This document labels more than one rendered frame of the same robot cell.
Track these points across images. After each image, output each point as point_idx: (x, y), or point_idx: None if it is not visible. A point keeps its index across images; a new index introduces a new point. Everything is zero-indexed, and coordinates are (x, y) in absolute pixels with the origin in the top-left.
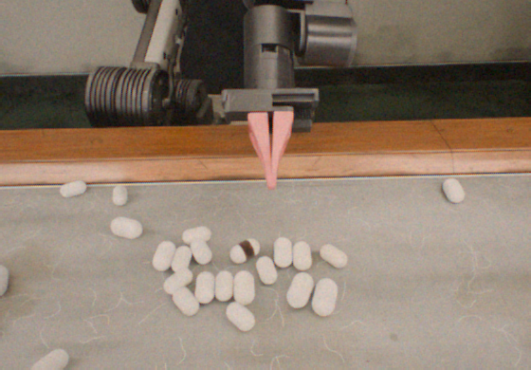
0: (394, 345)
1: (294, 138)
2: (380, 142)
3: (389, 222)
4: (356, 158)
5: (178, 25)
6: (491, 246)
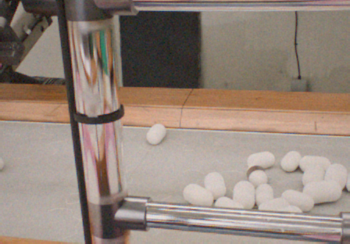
0: None
1: (54, 92)
2: (124, 98)
3: None
4: None
5: (33, 19)
6: (148, 172)
